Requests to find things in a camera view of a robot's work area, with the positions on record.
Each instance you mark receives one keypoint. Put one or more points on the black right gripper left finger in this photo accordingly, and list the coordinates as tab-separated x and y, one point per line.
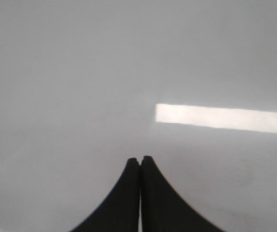
119	212

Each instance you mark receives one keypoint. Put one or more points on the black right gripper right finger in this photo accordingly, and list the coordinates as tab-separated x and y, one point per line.
162	208

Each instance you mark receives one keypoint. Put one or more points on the white whiteboard with aluminium frame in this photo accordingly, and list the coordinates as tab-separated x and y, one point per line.
79	83

